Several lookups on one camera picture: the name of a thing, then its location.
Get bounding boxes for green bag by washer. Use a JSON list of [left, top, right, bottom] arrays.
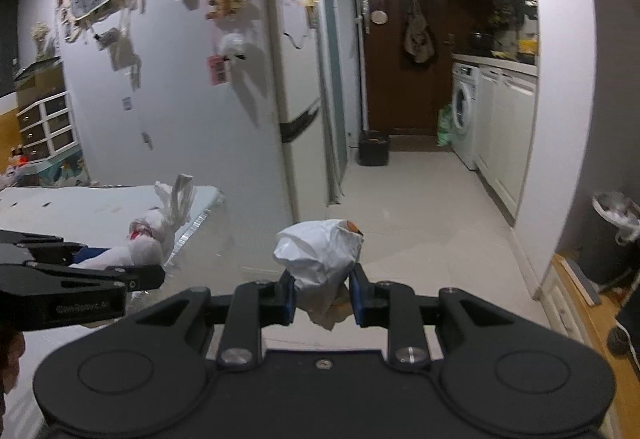
[[436, 104, 452, 148]]

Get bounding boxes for white paper bag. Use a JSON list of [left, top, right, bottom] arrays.
[[273, 219, 363, 331]]

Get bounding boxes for wooden top white sideboard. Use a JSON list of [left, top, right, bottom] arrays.
[[539, 254, 640, 438]]

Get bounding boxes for white drawer unit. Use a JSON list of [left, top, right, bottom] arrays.
[[16, 92, 78, 162]]

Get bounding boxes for silver foil table mat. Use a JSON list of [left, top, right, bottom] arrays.
[[1, 186, 242, 438]]

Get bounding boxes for white plastic bag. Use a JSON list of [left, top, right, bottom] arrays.
[[70, 174, 195, 292]]

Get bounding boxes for pink tag on wall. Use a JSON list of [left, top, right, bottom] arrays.
[[207, 55, 229, 86]]

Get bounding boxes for black crate on floor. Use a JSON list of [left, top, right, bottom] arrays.
[[357, 130, 390, 167]]

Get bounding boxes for white kitchen cabinets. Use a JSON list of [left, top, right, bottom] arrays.
[[476, 66, 537, 216]]

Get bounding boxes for dark wooden door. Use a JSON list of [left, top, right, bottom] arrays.
[[362, 0, 459, 136]]

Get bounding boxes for brown bag hanging on door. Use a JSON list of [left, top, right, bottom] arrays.
[[404, 0, 436, 66]]

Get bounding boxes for cardboard box on drawers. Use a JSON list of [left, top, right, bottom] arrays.
[[14, 57, 66, 110]]

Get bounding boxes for white washing machine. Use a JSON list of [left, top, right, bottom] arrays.
[[451, 61, 480, 170]]

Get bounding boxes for white refrigerator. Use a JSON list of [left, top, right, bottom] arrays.
[[266, 0, 328, 222]]

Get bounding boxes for dark trash can with liner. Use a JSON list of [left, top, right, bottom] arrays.
[[578, 191, 639, 285]]

